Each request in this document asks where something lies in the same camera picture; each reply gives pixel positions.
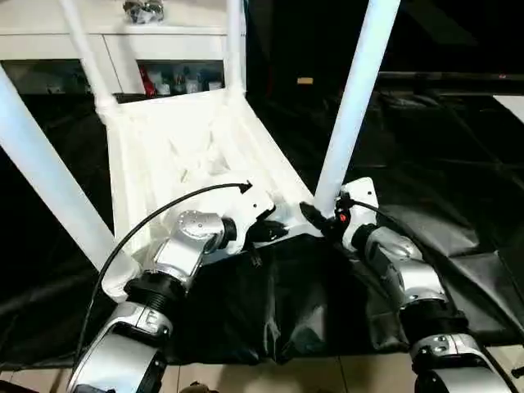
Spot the white glass-door cabinet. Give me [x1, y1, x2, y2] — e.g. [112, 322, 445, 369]
[0, 0, 247, 97]

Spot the white plastic table top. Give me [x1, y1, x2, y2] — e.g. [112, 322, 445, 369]
[100, 88, 329, 303]

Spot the dark grey bundle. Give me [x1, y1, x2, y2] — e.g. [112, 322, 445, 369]
[124, 0, 164, 25]

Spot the black left wrist camera cable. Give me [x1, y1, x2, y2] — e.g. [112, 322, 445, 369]
[71, 179, 253, 369]

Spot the white plastic table leg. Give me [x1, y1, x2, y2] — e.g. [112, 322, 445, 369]
[59, 0, 120, 120]
[312, 0, 402, 217]
[223, 0, 247, 98]
[0, 65, 139, 284]

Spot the black mat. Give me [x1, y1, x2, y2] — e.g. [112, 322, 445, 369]
[0, 84, 524, 365]

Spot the long black bar device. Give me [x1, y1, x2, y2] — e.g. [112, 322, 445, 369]
[378, 70, 524, 84]

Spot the white flat board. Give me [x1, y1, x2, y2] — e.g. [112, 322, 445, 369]
[492, 93, 524, 116]

